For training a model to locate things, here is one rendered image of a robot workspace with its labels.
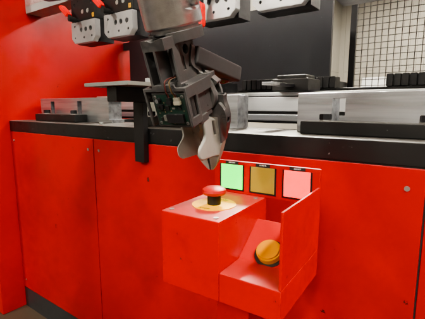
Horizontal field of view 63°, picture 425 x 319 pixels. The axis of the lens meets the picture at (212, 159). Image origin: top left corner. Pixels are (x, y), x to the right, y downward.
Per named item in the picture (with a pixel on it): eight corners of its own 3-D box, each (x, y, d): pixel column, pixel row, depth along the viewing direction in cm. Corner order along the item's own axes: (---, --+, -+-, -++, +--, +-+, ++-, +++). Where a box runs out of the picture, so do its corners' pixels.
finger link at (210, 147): (195, 183, 51) (181, 126, 47) (215, 164, 55) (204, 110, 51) (212, 186, 49) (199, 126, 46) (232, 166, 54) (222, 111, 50)
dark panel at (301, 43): (131, 112, 200) (128, 33, 193) (134, 112, 201) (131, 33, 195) (327, 116, 134) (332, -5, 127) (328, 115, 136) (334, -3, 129)
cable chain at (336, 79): (241, 90, 140) (241, 80, 139) (249, 90, 145) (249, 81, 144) (334, 87, 119) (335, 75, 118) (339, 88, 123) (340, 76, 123)
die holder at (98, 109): (42, 119, 158) (40, 99, 156) (54, 119, 163) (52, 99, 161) (111, 123, 129) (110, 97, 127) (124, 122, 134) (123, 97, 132)
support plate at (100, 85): (84, 87, 95) (83, 83, 95) (153, 90, 116) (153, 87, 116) (128, 84, 84) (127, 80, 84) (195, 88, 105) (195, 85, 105)
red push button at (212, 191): (197, 209, 56) (197, 187, 55) (210, 203, 59) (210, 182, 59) (217, 212, 54) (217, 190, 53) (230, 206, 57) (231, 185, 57)
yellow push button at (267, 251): (255, 264, 53) (252, 256, 52) (264, 244, 55) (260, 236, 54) (278, 271, 51) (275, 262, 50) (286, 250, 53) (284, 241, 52)
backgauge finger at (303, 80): (248, 89, 99) (248, 71, 99) (286, 92, 120) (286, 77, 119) (287, 88, 92) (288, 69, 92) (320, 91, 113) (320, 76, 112)
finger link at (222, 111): (202, 142, 52) (190, 86, 48) (209, 137, 53) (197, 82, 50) (229, 144, 50) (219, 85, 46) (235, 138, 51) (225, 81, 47)
